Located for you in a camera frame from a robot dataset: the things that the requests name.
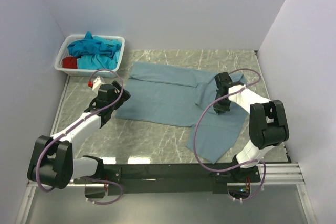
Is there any aluminium rail frame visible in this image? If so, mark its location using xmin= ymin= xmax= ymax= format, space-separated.
xmin=27 ymin=163 xmax=305 ymax=187

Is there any bright blue t shirt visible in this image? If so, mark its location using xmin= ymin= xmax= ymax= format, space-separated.
xmin=67 ymin=32 xmax=122 ymax=58

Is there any red garment in basket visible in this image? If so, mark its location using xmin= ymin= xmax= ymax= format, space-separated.
xmin=62 ymin=57 xmax=78 ymax=69

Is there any white plastic laundry basket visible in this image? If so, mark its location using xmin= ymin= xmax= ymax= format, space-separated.
xmin=54 ymin=34 xmax=125 ymax=78

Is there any grey-blue t shirt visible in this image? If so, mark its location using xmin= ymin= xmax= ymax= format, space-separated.
xmin=116 ymin=62 xmax=247 ymax=163

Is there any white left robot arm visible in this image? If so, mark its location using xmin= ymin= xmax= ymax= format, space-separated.
xmin=27 ymin=81 xmax=131 ymax=189

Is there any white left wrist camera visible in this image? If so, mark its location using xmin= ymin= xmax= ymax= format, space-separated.
xmin=88 ymin=76 xmax=105 ymax=95

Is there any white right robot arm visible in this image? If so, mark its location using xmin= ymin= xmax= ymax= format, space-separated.
xmin=213 ymin=72 xmax=289 ymax=182

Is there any light blue t shirt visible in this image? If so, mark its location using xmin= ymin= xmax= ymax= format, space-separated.
xmin=77 ymin=54 xmax=118 ymax=70

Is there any black base crossbar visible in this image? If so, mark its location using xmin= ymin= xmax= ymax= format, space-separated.
xmin=73 ymin=163 xmax=260 ymax=198

